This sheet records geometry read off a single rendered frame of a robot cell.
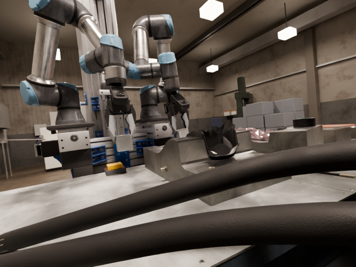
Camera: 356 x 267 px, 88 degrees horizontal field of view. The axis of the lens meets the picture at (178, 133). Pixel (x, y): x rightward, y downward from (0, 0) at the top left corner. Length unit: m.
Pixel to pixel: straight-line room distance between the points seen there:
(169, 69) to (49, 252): 0.73
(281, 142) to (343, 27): 9.17
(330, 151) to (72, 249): 0.28
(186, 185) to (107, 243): 0.10
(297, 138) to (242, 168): 0.53
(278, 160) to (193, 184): 0.10
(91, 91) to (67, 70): 8.66
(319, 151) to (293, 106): 4.41
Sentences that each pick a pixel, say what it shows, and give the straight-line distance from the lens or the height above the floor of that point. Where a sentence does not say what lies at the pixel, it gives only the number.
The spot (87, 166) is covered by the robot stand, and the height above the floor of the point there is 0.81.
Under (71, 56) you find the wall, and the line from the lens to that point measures 10.26.
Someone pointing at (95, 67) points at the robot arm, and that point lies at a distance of 0.79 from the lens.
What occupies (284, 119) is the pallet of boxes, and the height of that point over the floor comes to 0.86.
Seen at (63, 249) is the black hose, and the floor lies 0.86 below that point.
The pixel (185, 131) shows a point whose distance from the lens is 0.87.
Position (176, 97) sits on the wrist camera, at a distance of 0.83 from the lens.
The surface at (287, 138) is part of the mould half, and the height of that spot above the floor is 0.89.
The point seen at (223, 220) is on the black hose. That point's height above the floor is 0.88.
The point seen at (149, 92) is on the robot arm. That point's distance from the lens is 1.30.
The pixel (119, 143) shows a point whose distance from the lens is 0.65.
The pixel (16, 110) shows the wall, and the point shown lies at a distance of 9.78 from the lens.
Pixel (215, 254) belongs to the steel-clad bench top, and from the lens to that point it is 0.29.
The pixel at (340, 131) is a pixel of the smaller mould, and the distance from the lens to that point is 1.22.
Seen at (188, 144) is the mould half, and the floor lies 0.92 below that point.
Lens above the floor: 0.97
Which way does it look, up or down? 2 degrees down
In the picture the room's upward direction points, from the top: 6 degrees counter-clockwise
